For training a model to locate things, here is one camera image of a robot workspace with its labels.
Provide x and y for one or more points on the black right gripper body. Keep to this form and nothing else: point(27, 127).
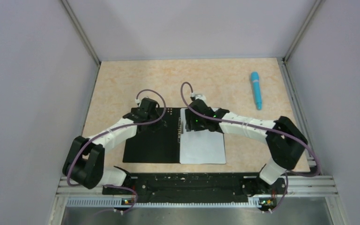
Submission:
point(193, 123)

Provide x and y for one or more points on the aluminium frame rail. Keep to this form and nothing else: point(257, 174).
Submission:
point(124, 198)

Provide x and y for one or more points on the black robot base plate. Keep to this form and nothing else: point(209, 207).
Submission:
point(225, 187)

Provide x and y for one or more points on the turquoise marker pen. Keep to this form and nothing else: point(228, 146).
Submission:
point(255, 81)

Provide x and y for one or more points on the red and black folder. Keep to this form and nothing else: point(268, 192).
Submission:
point(162, 146)

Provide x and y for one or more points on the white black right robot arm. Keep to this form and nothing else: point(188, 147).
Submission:
point(285, 142)

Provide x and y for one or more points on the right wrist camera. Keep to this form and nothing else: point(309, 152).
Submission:
point(195, 96)

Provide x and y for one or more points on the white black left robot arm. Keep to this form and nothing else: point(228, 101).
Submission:
point(84, 165)

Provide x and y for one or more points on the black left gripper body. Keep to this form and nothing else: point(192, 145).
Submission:
point(154, 117)

